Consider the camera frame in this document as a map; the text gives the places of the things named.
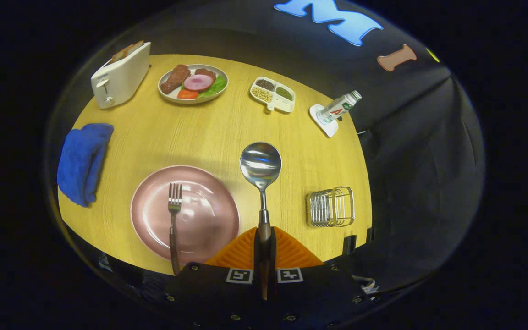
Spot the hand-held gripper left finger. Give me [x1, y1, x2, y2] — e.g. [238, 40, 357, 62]
[163, 227, 264, 330]

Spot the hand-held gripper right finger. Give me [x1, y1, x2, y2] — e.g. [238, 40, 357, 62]
[269, 227, 374, 330]

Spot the wooden-handled metal fork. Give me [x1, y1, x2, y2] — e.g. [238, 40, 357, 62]
[168, 183, 183, 275]

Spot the wooden-handled metal spoon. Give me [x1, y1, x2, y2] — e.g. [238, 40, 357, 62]
[240, 142, 282, 301]

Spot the pink round plate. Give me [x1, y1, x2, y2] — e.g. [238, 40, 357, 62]
[130, 165, 241, 265]

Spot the white square coaster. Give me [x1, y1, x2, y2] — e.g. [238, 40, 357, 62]
[309, 104, 339, 138]

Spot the white plastic drink bottle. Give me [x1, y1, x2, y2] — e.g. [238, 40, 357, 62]
[317, 90, 362, 125]

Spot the blue towel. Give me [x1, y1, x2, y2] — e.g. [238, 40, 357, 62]
[56, 123, 114, 208]

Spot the white divided seasoning tray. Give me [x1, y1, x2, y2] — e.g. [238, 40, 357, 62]
[250, 76, 296, 113]

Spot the white oval food plate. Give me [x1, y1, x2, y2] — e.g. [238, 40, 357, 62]
[158, 64, 229, 105]

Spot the green lettuce leaf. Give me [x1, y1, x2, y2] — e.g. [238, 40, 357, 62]
[198, 76, 228, 98]

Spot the pink ham slice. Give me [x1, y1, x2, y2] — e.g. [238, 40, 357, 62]
[183, 74, 215, 92]

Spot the large brown steak piece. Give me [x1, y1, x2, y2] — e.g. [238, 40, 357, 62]
[160, 64, 192, 95]

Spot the white toaster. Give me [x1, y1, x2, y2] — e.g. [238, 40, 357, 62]
[91, 41, 152, 110]

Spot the metal wire cutlery basket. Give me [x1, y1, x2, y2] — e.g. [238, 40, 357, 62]
[306, 186, 355, 228]

